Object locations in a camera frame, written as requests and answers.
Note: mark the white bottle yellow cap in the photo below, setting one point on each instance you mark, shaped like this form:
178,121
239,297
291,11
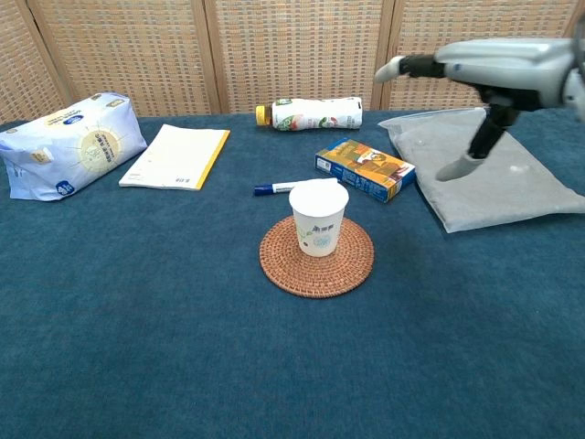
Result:
315,114

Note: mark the grey cloth in plastic bag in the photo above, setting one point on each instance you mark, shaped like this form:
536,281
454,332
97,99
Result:
503,196

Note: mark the white paper cup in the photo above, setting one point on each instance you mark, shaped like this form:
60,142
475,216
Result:
318,224

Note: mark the blue white tissue pack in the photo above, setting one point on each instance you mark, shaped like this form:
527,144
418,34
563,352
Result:
68,146

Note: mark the blue white marker pen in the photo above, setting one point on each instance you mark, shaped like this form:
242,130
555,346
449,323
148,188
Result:
274,187

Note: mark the woven rattan folding screen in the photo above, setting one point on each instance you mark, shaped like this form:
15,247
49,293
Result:
292,50

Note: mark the brown woven rattan coaster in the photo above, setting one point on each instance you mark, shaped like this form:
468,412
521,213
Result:
283,270

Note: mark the yellow spine notepad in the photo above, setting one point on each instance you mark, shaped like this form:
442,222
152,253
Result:
176,157

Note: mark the blue orange cardboard box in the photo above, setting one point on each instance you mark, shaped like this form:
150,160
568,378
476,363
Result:
365,168

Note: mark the teal tablecloth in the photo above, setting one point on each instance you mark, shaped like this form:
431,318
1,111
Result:
183,320

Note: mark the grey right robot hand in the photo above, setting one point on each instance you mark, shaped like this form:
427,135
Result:
503,64

